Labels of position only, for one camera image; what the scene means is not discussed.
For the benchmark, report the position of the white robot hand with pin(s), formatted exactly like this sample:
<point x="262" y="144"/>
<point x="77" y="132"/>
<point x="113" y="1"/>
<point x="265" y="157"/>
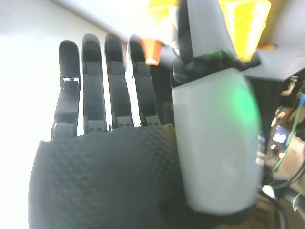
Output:
<point x="107" y="179"/>

